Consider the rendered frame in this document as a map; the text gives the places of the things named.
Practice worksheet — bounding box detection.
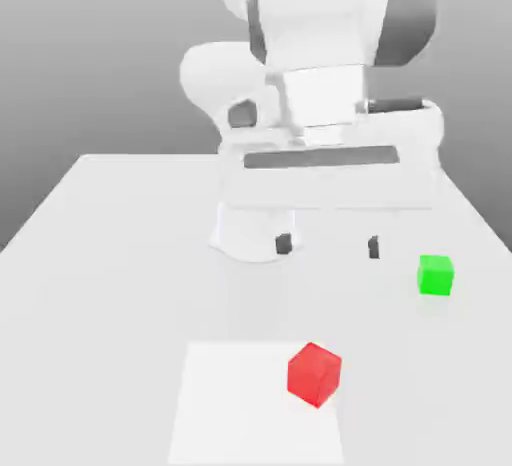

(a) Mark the small red cube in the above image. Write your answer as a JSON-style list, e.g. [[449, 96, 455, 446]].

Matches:
[[286, 341, 343, 410]]

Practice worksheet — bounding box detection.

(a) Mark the small green cube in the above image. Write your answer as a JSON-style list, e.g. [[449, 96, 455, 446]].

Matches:
[[416, 254, 456, 298]]

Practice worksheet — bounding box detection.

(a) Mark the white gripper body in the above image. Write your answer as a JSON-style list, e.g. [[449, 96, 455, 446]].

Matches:
[[218, 140, 436, 212]]

